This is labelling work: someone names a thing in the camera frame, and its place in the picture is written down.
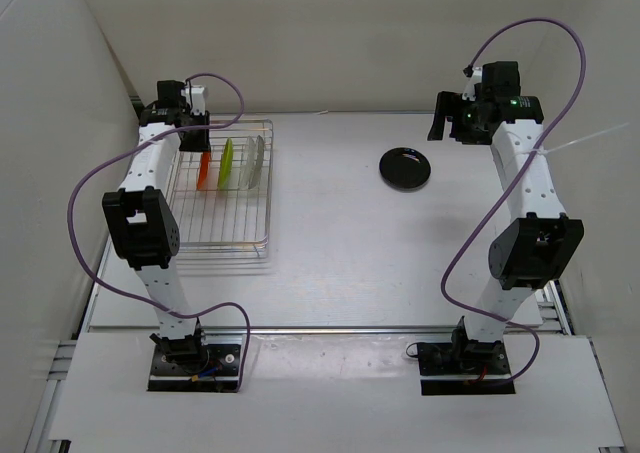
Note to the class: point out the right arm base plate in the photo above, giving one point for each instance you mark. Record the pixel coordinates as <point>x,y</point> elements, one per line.
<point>441,374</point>

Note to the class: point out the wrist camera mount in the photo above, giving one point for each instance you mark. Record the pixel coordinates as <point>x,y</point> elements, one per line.
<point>474,80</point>
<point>196,97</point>

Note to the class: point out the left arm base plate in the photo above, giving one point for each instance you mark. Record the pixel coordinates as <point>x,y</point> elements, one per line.
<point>217,372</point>

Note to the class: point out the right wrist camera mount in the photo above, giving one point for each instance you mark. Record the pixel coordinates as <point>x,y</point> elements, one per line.
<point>474,80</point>

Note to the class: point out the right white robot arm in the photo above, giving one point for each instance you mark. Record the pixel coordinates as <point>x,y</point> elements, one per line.
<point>541,238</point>

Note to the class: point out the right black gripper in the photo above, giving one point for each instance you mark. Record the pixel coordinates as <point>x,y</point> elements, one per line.
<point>451,105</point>

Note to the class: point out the white zip tie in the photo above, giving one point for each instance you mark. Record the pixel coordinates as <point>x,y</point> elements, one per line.
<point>544,151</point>

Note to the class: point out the green plate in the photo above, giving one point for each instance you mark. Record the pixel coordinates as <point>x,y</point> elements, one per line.
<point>226,163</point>

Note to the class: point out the black plate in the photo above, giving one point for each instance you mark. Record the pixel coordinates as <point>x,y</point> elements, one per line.
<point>405,169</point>

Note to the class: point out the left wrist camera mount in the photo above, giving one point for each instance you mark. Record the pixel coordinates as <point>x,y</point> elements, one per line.
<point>196,97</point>

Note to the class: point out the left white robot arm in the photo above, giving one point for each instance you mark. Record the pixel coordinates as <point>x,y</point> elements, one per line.
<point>142,226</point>

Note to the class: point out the wire dish rack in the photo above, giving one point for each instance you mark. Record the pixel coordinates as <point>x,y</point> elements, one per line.
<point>229,224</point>

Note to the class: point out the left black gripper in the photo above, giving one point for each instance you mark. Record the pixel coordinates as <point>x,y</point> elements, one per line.
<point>202,143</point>

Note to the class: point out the orange plate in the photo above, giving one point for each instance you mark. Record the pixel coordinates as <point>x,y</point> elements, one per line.
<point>203,171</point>

